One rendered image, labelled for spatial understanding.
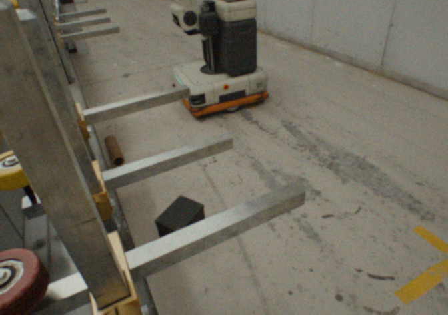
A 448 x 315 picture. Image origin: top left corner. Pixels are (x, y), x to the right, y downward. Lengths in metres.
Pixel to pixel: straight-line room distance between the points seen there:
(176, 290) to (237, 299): 0.25
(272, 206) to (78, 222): 0.29
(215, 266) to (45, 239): 0.79
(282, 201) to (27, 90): 0.38
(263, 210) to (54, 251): 0.53
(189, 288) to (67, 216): 1.14
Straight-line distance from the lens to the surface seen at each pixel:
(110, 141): 2.26
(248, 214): 0.48
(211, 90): 2.37
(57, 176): 0.29
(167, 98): 0.88
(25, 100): 0.26
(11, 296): 0.41
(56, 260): 0.83
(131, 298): 0.41
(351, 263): 1.53
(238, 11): 2.34
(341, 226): 1.65
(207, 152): 0.69
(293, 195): 0.51
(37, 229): 0.93
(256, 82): 2.52
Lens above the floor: 1.20
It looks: 34 degrees down
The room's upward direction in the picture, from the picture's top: 4 degrees counter-clockwise
